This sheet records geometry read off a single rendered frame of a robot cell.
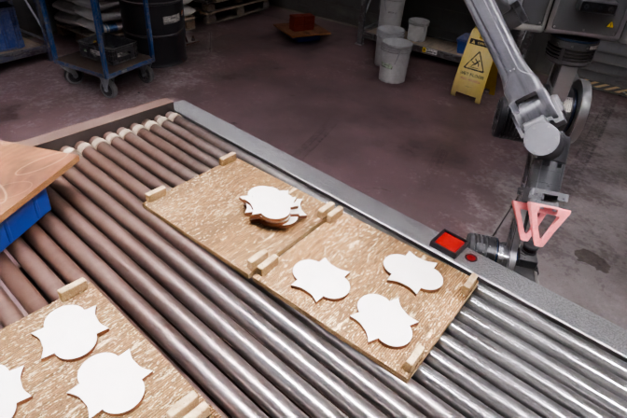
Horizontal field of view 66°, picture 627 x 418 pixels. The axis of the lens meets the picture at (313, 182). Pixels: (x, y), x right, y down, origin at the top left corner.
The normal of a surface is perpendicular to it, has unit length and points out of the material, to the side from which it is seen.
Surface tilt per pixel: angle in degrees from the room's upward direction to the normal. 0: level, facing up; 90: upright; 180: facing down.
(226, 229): 0
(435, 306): 0
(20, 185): 0
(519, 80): 69
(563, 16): 90
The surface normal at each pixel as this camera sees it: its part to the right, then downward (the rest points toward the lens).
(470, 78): -0.60, 0.21
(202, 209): 0.06, -0.83
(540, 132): -0.58, -0.10
